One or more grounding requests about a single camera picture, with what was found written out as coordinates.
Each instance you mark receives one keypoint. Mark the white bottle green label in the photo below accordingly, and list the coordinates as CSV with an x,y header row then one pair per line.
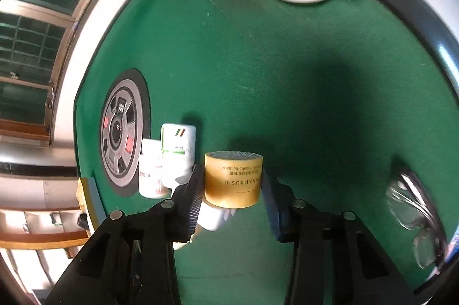
x,y
177,154

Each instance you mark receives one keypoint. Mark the white wall cabinet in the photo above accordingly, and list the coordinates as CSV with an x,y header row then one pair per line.
x,y
36,237

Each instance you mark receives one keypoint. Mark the white power adapter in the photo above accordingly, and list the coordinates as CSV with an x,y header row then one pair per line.
x,y
213,217

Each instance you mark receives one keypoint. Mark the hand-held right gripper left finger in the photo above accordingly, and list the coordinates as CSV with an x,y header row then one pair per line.
x,y
193,197

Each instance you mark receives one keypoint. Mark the cardboard box with grey foam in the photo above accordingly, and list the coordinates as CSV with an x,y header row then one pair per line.
x,y
91,194

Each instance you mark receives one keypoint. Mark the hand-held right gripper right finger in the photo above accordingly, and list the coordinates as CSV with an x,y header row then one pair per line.
x,y
270,208

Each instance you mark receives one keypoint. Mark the silver water heater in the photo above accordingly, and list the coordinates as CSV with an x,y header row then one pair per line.
x,y
36,160

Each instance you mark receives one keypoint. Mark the eyeglasses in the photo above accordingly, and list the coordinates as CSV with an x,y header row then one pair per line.
x,y
416,212

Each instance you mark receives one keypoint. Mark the wooden framed window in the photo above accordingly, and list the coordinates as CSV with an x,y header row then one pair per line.
x,y
39,40

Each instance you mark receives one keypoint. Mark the round grey table control panel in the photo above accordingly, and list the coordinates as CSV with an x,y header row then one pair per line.
x,y
120,133

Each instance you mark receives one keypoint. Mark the white bottle red label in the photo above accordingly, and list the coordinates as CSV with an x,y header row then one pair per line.
x,y
152,172

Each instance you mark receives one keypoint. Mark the yellow round jar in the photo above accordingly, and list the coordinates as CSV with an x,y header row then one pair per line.
x,y
233,183

